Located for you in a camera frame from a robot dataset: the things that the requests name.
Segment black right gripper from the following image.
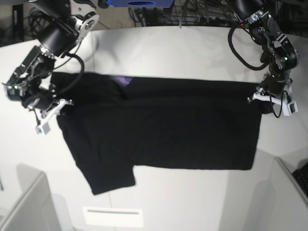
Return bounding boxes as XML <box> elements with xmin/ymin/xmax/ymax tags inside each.
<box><xmin>21</xmin><ymin>84</ymin><xmax>73</xmax><ymax>125</ymax></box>

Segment grey partition panel left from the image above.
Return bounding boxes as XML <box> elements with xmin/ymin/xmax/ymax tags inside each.
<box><xmin>0</xmin><ymin>172</ymin><xmax>61</xmax><ymax>231</ymax></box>

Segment black keyboard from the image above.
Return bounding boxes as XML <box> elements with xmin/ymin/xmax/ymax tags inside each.
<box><xmin>293</xmin><ymin>166</ymin><xmax>308</xmax><ymax>196</ymax></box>

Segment grey partition panel right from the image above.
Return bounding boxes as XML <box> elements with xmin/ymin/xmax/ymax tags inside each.
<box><xmin>271</xmin><ymin>158</ymin><xmax>308</xmax><ymax>231</ymax></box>

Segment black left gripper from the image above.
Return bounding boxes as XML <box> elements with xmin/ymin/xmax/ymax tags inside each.
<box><xmin>246</xmin><ymin>69</ymin><xmax>290</xmax><ymax>106</ymax></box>

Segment black T-shirt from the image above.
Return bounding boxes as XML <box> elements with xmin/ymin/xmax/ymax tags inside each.
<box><xmin>51</xmin><ymin>73</ymin><xmax>271</xmax><ymax>195</ymax></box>

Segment black power strip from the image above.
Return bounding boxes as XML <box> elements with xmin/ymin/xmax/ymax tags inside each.
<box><xmin>199</xmin><ymin>17</ymin><xmax>232</xmax><ymax>27</ymax></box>

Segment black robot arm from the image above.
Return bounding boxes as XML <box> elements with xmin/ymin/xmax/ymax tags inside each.
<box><xmin>225</xmin><ymin>0</ymin><xmax>299</xmax><ymax>108</ymax></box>
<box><xmin>4</xmin><ymin>0</ymin><xmax>99</xmax><ymax>128</ymax></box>

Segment blue box on stand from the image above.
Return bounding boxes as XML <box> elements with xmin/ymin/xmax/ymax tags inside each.
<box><xmin>107</xmin><ymin>0</ymin><xmax>174</xmax><ymax>8</ymax></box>

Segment grey partition panel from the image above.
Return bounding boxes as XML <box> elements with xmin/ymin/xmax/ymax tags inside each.
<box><xmin>0</xmin><ymin>172</ymin><xmax>61</xmax><ymax>231</ymax></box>
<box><xmin>271</xmin><ymin>158</ymin><xmax>308</xmax><ymax>231</ymax></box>

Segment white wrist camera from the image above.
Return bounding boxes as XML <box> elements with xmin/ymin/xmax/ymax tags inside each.
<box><xmin>35</xmin><ymin>123</ymin><xmax>51</xmax><ymax>135</ymax></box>
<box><xmin>282</xmin><ymin>101</ymin><xmax>298</xmax><ymax>116</ymax></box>

